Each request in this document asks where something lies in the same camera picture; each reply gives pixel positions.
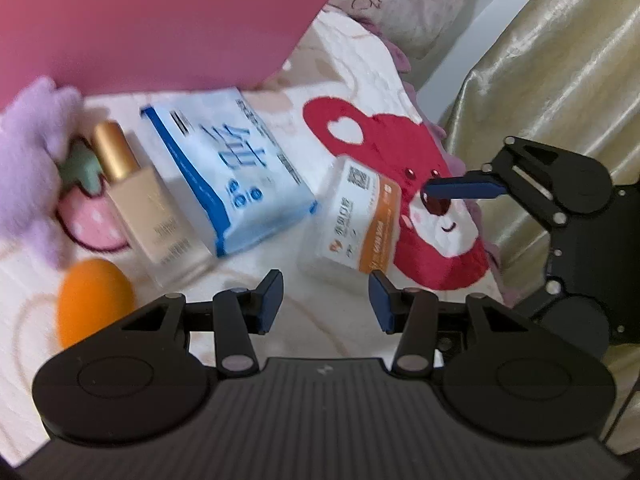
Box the red bear printed blanket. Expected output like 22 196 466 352
0 5 506 461

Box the blue wet wipes pack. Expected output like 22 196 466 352
140 87 319 258

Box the beige foundation bottle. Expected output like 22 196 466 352
91 121 213 288

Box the pink and white floral pillow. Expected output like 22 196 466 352
305 0 501 66

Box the pink cardboard box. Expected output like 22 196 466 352
0 0 332 111

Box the gold satin curtain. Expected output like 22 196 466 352
437 0 640 401

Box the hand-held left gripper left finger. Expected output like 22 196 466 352
120 269 284 378

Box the orange and white plastic box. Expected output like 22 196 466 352
297 156 403 276

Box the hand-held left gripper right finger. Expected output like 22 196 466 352
368 269 541 376

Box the pink strawberry-shaped pad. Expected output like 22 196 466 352
57 132 132 252

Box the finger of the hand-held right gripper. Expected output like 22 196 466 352
422 135 577 232

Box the orange makeup sponge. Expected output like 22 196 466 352
56 259 137 351

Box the purple plush toy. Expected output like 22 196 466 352
0 76 86 271

